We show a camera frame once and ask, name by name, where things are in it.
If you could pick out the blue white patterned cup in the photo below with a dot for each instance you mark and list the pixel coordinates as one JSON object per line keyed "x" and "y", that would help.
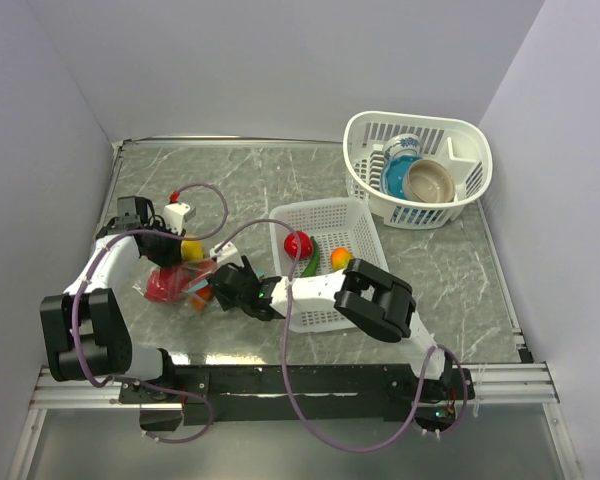
{"x": 407, "y": 144}

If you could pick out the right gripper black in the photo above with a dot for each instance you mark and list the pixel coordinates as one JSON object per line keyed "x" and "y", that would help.
{"x": 247, "y": 269}

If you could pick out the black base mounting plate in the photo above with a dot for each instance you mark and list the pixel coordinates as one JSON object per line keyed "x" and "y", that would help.
{"x": 231, "y": 393}

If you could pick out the blue plate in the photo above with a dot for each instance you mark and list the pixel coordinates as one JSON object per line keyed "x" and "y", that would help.
{"x": 394, "y": 173}

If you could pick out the orange green fake mango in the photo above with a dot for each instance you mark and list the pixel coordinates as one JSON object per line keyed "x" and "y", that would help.
{"x": 340, "y": 258}

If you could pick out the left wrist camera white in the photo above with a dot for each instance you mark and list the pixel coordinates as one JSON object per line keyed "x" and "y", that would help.
{"x": 176, "y": 214}

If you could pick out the clear zip top bag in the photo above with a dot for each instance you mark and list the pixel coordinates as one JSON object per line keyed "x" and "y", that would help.
{"x": 196, "y": 275}

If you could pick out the white dish rack basket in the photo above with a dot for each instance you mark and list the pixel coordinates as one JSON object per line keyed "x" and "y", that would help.
{"x": 458, "y": 145}

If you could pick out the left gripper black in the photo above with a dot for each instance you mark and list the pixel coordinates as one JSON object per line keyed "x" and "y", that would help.
{"x": 172, "y": 257}

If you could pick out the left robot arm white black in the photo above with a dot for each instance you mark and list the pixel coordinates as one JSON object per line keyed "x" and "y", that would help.
{"x": 85, "y": 334}

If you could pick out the beige bowl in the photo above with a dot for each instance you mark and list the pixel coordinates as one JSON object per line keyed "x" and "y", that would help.
{"x": 428, "y": 181}

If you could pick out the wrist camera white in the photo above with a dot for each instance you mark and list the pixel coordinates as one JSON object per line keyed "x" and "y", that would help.
{"x": 226, "y": 254}
{"x": 176, "y": 214}

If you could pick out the green fake pepper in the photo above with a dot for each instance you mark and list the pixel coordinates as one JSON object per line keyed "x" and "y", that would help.
{"x": 312, "y": 266}

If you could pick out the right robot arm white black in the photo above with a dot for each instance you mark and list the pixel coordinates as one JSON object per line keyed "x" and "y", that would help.
{"x": 375, "y": 301}

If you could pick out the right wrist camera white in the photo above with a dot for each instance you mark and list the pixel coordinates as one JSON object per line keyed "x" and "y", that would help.
{"x": 226, "y": 254}

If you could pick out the white perforated flat basket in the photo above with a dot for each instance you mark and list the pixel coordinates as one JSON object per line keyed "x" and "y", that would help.
{"x": 333, "y": 223}

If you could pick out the aluminium rail frame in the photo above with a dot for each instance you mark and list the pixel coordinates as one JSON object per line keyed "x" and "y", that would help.
{"x": 495, "y": 384}

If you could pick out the orange red fake fruit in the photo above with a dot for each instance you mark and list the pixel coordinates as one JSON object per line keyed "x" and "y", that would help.
{"x": 200, "y": 298}

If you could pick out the yellow fake fruit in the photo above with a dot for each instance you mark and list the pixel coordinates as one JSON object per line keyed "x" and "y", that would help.
{"x": 192, "y": 251}

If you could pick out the red fake pepper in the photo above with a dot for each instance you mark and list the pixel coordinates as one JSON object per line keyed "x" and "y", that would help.
{"x": 298, "y": 244}

